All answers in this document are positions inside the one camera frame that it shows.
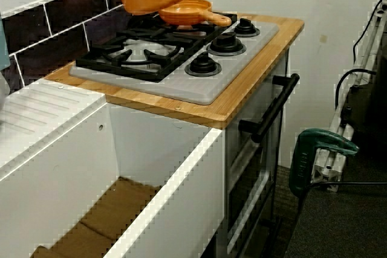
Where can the orange plastic toy frying pan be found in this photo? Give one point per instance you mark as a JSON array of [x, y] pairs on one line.
[[193, 13]]

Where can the grey toy stove top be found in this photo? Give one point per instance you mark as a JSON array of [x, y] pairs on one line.
[[193, 89]]

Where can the white toy sink basin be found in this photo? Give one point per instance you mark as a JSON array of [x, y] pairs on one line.
[[169, 149]]

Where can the black stove knob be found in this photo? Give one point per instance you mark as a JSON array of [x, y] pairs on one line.
[[226, 45], [202, 65], [246, 27]]

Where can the wooden countertop board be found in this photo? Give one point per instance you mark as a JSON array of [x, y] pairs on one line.
[[248, 95]]

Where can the grey toy oven cabinet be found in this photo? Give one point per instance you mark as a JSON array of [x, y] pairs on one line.
[[236, 155]]

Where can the black burner grate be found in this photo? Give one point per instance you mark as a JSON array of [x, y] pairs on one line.
[[145, 69]]

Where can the green clamp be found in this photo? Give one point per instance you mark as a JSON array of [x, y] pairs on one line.
[[302, 155]]

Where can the brown cloth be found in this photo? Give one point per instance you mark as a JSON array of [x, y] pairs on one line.
[[121, 206]]

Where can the dark tile backsplash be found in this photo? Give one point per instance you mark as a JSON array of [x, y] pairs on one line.
[[60, 43]]

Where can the black equipment box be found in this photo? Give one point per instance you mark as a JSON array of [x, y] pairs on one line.
[[372, 104]]

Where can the blue-grey plastic box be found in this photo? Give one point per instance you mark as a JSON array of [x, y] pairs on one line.
[[3, 46]]

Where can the aluminium frame rail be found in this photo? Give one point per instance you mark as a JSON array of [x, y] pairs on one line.
[[329, 176]]

